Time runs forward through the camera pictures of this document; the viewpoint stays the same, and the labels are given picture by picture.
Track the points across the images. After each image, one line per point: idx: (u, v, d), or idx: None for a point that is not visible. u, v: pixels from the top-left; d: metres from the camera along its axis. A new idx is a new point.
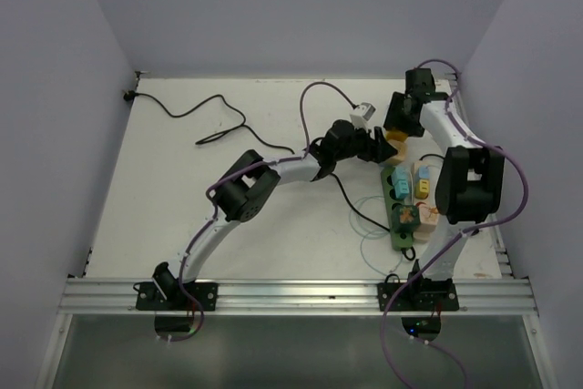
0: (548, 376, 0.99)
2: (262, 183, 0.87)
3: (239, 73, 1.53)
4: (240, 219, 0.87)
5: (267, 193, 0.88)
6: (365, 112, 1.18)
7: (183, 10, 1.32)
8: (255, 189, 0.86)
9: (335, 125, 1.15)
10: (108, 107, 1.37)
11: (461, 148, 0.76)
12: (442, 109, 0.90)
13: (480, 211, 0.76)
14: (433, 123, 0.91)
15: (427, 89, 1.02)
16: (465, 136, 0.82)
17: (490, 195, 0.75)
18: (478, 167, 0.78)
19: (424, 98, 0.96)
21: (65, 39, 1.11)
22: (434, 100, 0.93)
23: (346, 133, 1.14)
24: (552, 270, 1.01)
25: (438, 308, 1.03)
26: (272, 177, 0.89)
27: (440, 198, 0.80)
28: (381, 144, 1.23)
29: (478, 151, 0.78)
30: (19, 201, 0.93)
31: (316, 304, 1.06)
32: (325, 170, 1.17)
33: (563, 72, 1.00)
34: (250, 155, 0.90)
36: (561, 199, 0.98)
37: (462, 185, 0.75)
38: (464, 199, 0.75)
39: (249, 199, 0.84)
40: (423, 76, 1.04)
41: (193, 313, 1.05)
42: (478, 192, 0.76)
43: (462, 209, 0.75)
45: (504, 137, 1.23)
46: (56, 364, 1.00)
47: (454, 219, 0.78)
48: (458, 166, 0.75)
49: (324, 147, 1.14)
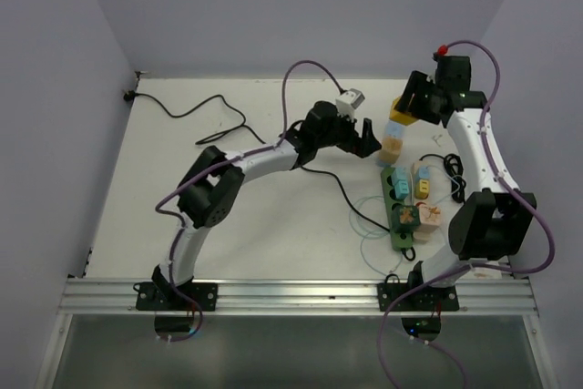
0: (548, 375, 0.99)
2: (223, 184, 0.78)
3: (239, 73, 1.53)
4: (207, 222, 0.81)
5: (230, 194, 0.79)
6: (352, 99, 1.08)
7: (184, 10, 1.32)
8: (217, 192, 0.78)
9: (317, 106, 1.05)
10: (108, 107, 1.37)
11: (490, 195, 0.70)
12: (475, 126, 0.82)
13: (494, 253, 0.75)
14: (462, 140, 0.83)
15: (459, 86, 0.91)
16: (498, 175, 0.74)
17: (509, 240, 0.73)
18: (505, 207, 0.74)
19: (459, 101, 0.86)
21: (64, 38, 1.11)
22: (468, 108, 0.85)
23: (329, 113, 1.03)
24: (552, 270, 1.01)
25: (438, 308, 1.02)
26: (238, 175, 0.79)
27: (454, 233, 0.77)
28: (367, 138, 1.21)
29: (504, 195, 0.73)
30: (20, 201, 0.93)
31: (316, 304, 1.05)
32: (305, 157, 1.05)
33: (560, 73, 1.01)
34: (209, 152, 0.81)
36: (561, 199, 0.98)
37: (482, 230, 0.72)
38: (480, 244, 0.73)
39: (212, 205, 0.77)
40: (457, 67, 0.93)
41: (193, 313, 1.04)
42: (497, 237, 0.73)
43: (475, 250, 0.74)
45: (505, 136, 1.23)
46: (56, 365, 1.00)
47: (465, 256, 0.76)
48: (482, 215, 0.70)
49: (304, 128, 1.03)
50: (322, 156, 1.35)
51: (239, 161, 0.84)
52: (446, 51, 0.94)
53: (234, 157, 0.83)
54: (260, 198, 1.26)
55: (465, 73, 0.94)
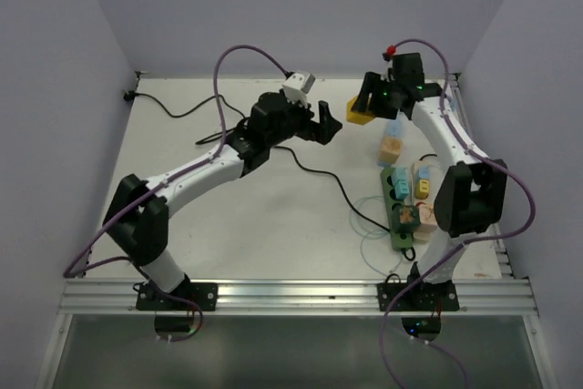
0: (548, 375, 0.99)
2: (143, 220, 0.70)
3: (239, 73, 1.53)
4: (151, 259, 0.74)
5: (159, 226, 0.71)
6: (303, 83, 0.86)
7: (183, 10, 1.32)
8: (140, 230, 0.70)
9: (262, 99, 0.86)
10: (108, 107, 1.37)
11: (465, 166, 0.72)
12: (436, 112, 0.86)
13: (480, 225, 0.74)
14: (427, 127, 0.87)
15: (416, 80, 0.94)
16: (468, 149, 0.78)
17: (492, 209, 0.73)
18: (480, 179, 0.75)
19: (418, 94, 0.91)
21: (64, 38, 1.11)
22: (427, 99, 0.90)
23: (276, 107, 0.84)
24: (552, 270, 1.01)
25: (438, 309, 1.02)
26: (162, 202, 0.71)
27: (439, 212, 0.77)
28: (327, 123, 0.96)
29: (477, 164, 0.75)
30: (20, 201, 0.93)
31: (316, 304, 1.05)
32: (257, 160, 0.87)
33: (559, 72, 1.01)
34: (127, 185, 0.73)
36: (561, 198, 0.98)
37: (465, 201, 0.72)
38: (466, 216, 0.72)
39: (139, 243, 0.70)
40: (412, 62, 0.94)
41: (192, 313, 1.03)
42: (480, 207, 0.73)
43: (463, 225, 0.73)
45: (505, 136, 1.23)
46: (56, 364, 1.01)
47: (455, 233, 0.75)
48: (461, 184, 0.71)
49: (250, 127, 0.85)
50: (322, 156, 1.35)
51: (164, 189, 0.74)
52: (395, 51, 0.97)
53: (157, 185, 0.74)
54: (260, 198, 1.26)
55: (420, 66, 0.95)
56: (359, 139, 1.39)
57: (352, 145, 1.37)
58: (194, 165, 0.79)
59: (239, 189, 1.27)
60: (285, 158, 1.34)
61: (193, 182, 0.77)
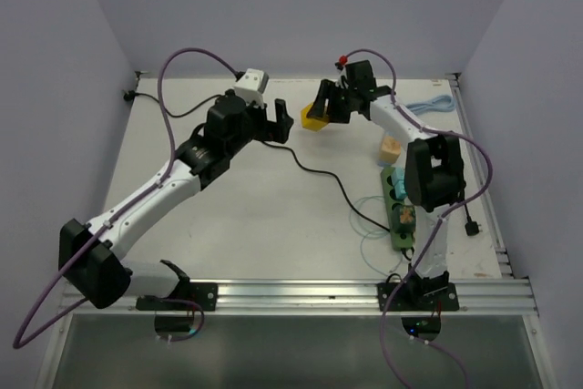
0: (548, 375, 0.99)
2: (90, 271, 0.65)
3: (239, 73, 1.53)
4: (115, 299, 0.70)
5: (110, 273, 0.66)
6: (258, 83, 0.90)
7: (183, 10, 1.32)
8: (91, 282, 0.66)
9: (218, 103, 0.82)
10: (108, 107, 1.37)
11: (420, 141, 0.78)
12: (390, 105, 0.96)
13: (447, 195, 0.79)
14: (383, 117, 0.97)
15: (369, 85, 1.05)
16: (420, 127, 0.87)
17: (455, 178, 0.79)
18: (438, 153, 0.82)
19: (372, 97, 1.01)
21: (64, 38, 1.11)
22: (379, 98, 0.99)
23: (233, 111, 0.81)
24: (552, 270, 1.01)
25: (438, 309, 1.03)
26: (107, 249, 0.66)
27: (410, 189, 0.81)
28: (284, 122, 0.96)
29: (434, 138, 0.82)
30: (20, 201, 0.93)
31: (316, 304, 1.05)
32: (216, 170, 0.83)
33: (558, 72, 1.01)
34: (66, 236, 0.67)
36: (560, 199, 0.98)
37: (429, 173, 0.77)
38: (434, 187, 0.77)
39: (95, 293, 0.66)
40: (363, 68, 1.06)
41: (193, 313, 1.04)
42: (444, 178, 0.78)
43: (434, 196, 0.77)
45: (506, 137, 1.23)
46: (56, 363, 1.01)
47: (430, 207, 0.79)
48: (422, 157, 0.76)
49: (208, 134, 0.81)
50: (322, 156, 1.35)
51: (107, 230, 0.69)
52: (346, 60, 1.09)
53: (99, 228, 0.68)
54: (260, 198, 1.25)
55: (370, 71, 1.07)
56: (359, 139, 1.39)
57: (353, 146, 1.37)
58: (141, 195, 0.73)
59: (239, 189, 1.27)
60: (285, 158, 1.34)
61: (142, 213, 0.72)
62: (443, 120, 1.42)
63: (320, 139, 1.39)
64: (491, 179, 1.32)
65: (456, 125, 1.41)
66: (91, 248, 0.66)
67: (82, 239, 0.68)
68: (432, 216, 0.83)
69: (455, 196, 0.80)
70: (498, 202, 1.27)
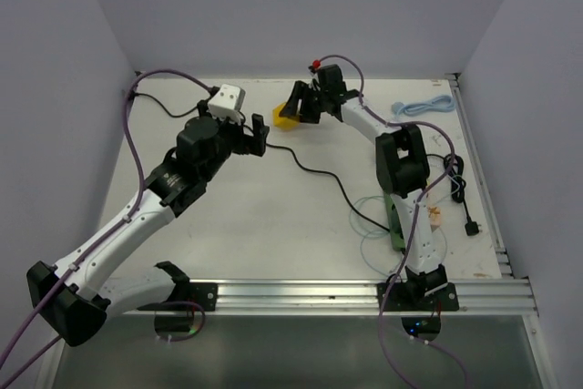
0: (547, 375, 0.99)
2: (59, 314, 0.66)
3: (239, 73, 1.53)
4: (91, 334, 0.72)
5: (81, 314, 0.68)
6: (234, 101, 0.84)
7: (183, 10, 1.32)
8: (62, 325, 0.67)
9: (189, 127, 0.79)
10: (108, 107, 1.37)
11: (386, 136, 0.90)
12: (358, 105, 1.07)
13: (416, 181, 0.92)
14: (352, 117, 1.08)
15: (339, 88, 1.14)
16: (385, 124, 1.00)
17: (420, 165, 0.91)
18: (404, 145, 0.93)
19: (342, 99, 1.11)
21: (64, 39, 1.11)
22: (349, 100, 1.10)
23: (205, 135, 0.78)
24: (552, 270, 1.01)
25: (438, 308, 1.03)
26: (73, 293, 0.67)
27: (383, 180, 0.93)
28: (260, 138, 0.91)
29: (399, 133, 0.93)
30: (20, 202, 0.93)
31: (316, 304, 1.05)
32: (190, 196, 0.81)
33: (557, 72, 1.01)
34: (33, 281, 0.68)
36: (560, 199, 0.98)
37: (396, 164, 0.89)
38: (403, 175, 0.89)
39: (68, 334, 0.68)
40: (332, 73, 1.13)
41: (193, 313, 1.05)
42: (410, 166, 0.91)
43: (404, 183, 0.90)
45: (506, 137, 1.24)
46: (56, 364, 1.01)
47: (404, 193, 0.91)
48: (388, 150, 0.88)
49: (179, 158, 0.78)
50: (322, 156, 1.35)
51: (73, 274, 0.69)
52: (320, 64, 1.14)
53: (65, 272, 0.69)
54: (259, 198, 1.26)
55: (340, 75, 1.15)
56: (359, 139, 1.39)
57: (352, 146, 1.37)
58: (107, 232, 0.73)
59: (239, 189, 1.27)
60: (284, 159, 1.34)
61: (110, 251, 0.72)
62: (443, 120, 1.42)
63: (320, 139, 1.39)
64: (491, 179, 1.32)
65: (456, 125, 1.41)
66: (57, 293, 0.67)
67: (50, 282, 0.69)
68: (408, 202, 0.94)
69: (424, 182, 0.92)
70: (498, 202, 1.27)
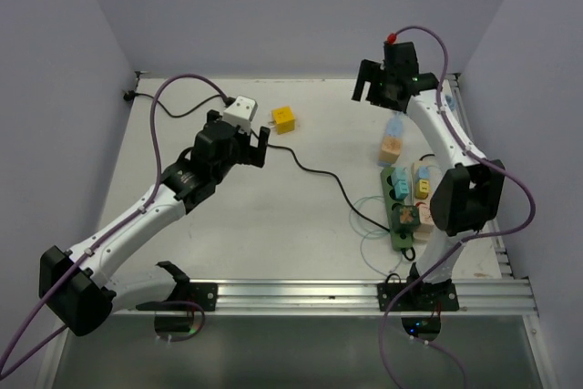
0: (548, 375, 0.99)
2: (72, 298, 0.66)
3: (240, 73, 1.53)
4: (95, 325, 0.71)
5: (89, 301, 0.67)
6: (250, 113, 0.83)
7: (183, 10, 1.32)
8: (70, 309, 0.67)
9: (207, 127, 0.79)
10: (108, 107, 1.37)
11: (460, 167, 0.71)
12: (434, 107, 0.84)
13: (475, 223, 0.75)
14: (422, 119, 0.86)
15: (409, 71, 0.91)
16: (465, 149, 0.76)
17: (488, 209, 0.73)
18: (477, 178, 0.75)
19: (413, 85, 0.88)
21: (64, 38, 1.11)
22: (424, 93, 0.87)
23: (223, 135, 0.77)
24: (551, 270, 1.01)
25: (438, 308, 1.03)
26: (88, 277, 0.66)
27: (437, 210, 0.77)
28: (264, 148, 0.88)
29: (475, 166, 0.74)
30: (19, 202, 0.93)
31: (316, 304, 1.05)
32: (201, 194, 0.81)
33: (557, 72, 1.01)
34: (45, 266, 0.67)
36: (559, 199, 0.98)
37: (462, 202, 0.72)
38: (464, 214, 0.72)
39: (77, 320, 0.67)
40: (405, 51, 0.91)
41: (193, 313, 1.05)
42: (476, 206, 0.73)
43: (461, 223, 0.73)
45: (506, 137, 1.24)
46: (56, 365, 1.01)
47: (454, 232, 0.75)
48: (459, 186, 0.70)
49: (194, 157, 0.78)
50: (322, 156, 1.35)
51: (88, 259, 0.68)
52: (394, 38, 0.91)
53: (80, 257, 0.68)
54: (260, 198, 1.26)
55: (414, 56, 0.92)
56: (360, 139, 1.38)
57: (355, 146, 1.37)
58: (125, 221, 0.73)
59: (239, 189, 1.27)
60: (285, 158, 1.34)
61: (125, 240, 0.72)
62: None
63: (322, 139, 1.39)
64: None
65: None
66: (72, 277, 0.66)
67: (62, 267, 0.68)
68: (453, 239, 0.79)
69: (481, 225, 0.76)
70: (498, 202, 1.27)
